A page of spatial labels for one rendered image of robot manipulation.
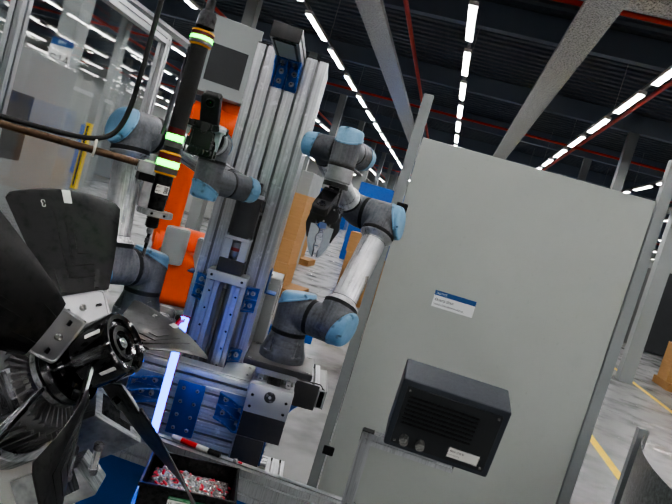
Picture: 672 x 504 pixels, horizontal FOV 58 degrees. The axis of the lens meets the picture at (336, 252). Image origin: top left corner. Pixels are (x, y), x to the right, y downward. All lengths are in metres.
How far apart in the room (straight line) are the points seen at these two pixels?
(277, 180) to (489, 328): 1.36
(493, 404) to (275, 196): 1.04
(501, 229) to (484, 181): 0.24
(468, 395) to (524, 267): 1.55
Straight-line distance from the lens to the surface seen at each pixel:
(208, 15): 1.24
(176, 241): 5.05
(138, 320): 1.44
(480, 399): 1.49
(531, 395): 3.07
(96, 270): 1.26
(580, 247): 3.01
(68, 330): 1.15
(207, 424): 2.05
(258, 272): 2.13
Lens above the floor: 1.57
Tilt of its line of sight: 4 degrees down
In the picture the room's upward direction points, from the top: 16 degrees clockwise
